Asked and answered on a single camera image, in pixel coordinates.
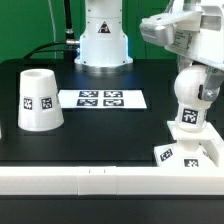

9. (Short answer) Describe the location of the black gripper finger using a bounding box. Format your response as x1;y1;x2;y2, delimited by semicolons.
199;66;224;102
178;56;193;73

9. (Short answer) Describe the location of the black ribbed hose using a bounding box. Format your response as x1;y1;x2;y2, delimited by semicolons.
63;0;75;43

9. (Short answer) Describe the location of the white lamp bulb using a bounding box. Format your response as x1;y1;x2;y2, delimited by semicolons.
174;65;211;132

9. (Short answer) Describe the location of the white lamp shade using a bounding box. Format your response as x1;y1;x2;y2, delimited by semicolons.
18;69;64;132

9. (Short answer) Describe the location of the white front wall rail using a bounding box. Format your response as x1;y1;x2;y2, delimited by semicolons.
0;167;224;196

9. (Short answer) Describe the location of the black cable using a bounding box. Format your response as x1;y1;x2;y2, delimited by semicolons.
22;41;81;61

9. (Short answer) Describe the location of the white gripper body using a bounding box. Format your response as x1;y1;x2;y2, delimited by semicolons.
163;0;224;71

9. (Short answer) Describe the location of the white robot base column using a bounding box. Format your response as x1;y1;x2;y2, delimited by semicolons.
74;0;133;74

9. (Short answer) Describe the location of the white fiducial marker sheet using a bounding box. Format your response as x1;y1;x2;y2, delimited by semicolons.
59;90;147;109

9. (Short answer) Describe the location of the white lamp base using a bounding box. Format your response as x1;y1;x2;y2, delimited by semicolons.
154;121;215;168

